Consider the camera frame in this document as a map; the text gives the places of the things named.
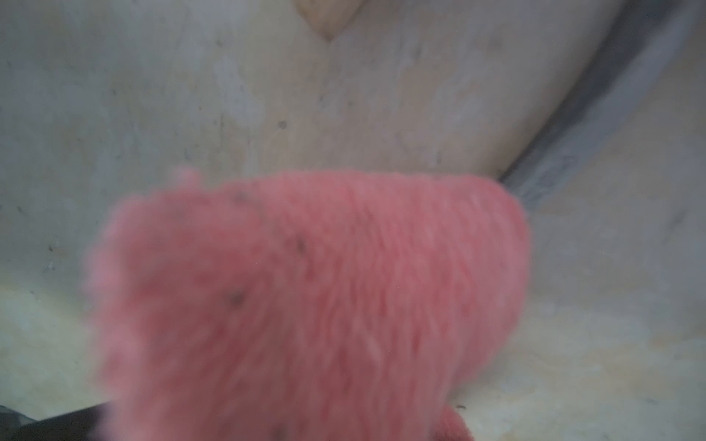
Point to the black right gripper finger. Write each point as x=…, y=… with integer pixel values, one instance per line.
x=80, y=425

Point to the pink fluffy rag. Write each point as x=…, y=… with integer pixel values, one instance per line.
x=303, y=306

